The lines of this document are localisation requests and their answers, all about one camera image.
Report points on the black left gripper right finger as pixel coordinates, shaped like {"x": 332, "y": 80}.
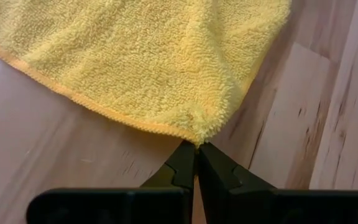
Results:
{"x": 244, "y": 202}

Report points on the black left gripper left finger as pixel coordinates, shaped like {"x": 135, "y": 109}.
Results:
{"x": 166, "y": 199}

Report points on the yellow microfiber towel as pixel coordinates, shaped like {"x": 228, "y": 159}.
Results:
{"x": 135, "y": 62}

